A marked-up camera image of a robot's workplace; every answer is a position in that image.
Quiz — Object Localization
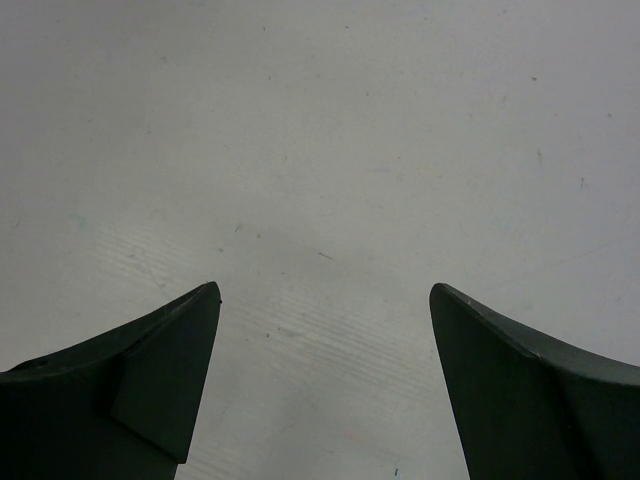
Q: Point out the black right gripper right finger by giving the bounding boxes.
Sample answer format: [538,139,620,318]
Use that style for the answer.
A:
[429,283,639,479]

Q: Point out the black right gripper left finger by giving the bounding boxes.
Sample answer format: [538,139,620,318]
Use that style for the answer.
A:
[1,282,220,479]

